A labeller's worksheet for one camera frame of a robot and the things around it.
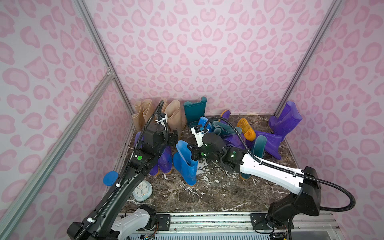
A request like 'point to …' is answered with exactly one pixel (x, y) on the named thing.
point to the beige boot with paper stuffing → (176, 122)
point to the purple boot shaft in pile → (234, 140)
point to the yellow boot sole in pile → (248, 132)
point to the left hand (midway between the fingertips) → (170, 127)
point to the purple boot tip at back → (225, 114)
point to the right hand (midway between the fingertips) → (188, 146)
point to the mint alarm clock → (142, 191)
